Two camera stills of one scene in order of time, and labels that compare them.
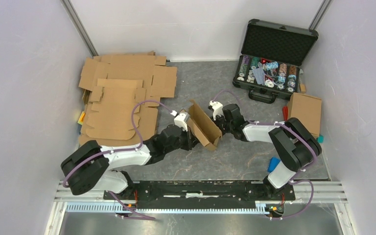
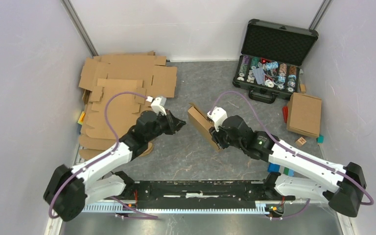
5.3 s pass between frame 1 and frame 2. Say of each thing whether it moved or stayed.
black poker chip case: stayed
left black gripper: moved
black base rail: stayed
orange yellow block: stayed
